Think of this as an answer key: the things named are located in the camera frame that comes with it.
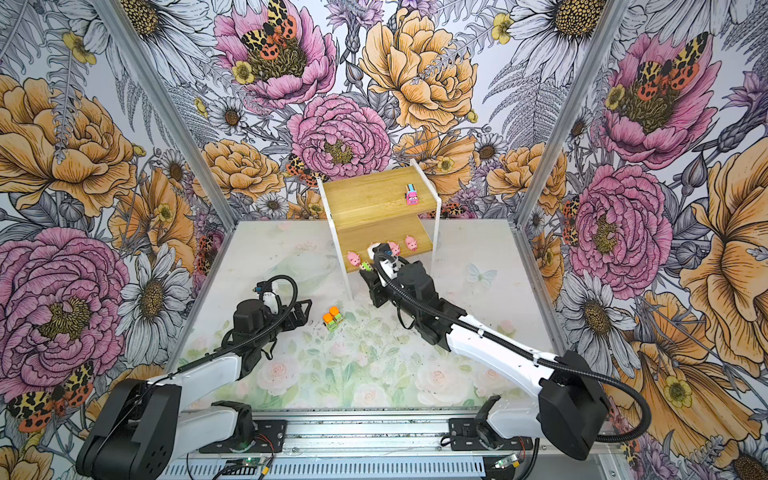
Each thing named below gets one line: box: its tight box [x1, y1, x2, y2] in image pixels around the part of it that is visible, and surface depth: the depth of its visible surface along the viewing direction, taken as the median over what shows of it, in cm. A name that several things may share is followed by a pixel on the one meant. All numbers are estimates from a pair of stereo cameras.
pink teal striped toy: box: [404, 183, 419, 206], surface depth 81 cm
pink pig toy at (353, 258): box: [347, 251, 361, 267], surface depth 89 cm
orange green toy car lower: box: [323, 313, 339, 332], surface depth 93 cm
